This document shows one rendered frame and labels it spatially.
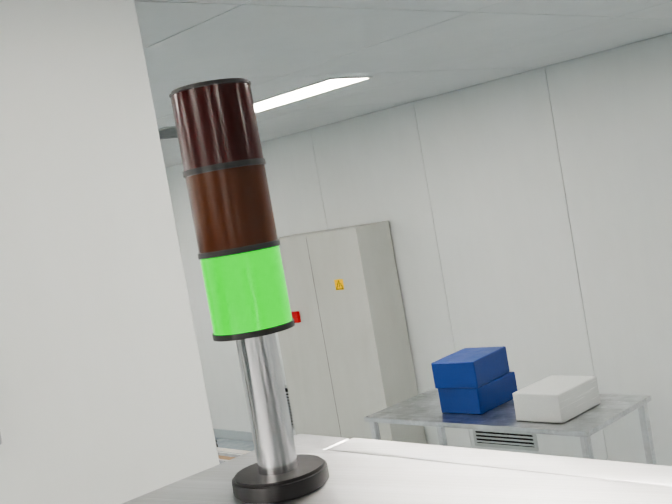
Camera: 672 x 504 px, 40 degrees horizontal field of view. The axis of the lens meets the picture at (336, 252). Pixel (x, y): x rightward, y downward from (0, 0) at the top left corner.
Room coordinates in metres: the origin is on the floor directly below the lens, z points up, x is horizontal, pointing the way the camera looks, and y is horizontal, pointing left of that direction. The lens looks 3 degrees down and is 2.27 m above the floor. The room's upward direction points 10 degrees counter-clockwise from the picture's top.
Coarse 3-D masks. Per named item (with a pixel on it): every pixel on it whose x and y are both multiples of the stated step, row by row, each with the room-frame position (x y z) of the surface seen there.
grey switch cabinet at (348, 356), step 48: (288, 240) 7.95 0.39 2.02; (336, 240) 7.53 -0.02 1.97; (384, 240) 7.57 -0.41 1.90; (288, 288) 8.03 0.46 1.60; (336, 288) 7.60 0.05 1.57; (384, 288) 7.50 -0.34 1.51; (288, 336) 8.12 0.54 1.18; (336, 336) 7.67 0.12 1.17; (384, 336) 7.43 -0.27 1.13; (288, 384) 8.20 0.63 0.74; (336, 384) 7.75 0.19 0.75; (384, 384) 7.37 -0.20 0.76; (336, 432) 7.82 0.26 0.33; (384, 432) 7.41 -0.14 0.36
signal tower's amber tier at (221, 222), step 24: (240, 168) 0.54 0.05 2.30; (264, 168) 0.56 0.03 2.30; (192, 192) 0.55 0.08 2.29; (216, 192) 0.54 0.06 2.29; (240, 192) 0.54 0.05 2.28; (264, 192) 0.55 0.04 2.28; (192, 216) 0.56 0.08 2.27; (216, 216) 0.54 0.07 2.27; (240, 216) 0.54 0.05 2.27; (264, 216) 0.55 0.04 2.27; (216, 240) 0.54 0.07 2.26; (240, 240) 0.54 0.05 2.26; (264, 240) 0.54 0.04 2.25
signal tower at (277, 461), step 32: (256, 160) 0.55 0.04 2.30; (256, 352) 0.55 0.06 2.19; (256, 384) 0.55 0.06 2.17; (256, 416) 0.55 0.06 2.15; (288, 416) 0.56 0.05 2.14; (256, 448) 0.56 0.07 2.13; (288, 448) 0.55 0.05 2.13; (256, 480) 0.54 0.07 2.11; (288, 480) 0.53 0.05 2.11; (320, 480) 0.55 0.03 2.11
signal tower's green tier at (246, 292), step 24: (216, 264) 0.54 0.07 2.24; (240, 264) 0.54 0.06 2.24; (264, 264) 0.54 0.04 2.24; (216, 288) 0.54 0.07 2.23; (240, 288) 0.54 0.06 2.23; (264, 288) 0.54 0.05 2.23; (216, 312) 0.55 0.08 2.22; (240, 312) 0.54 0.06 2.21; (264, 312) 0.54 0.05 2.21; (288, 312) 0.55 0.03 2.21
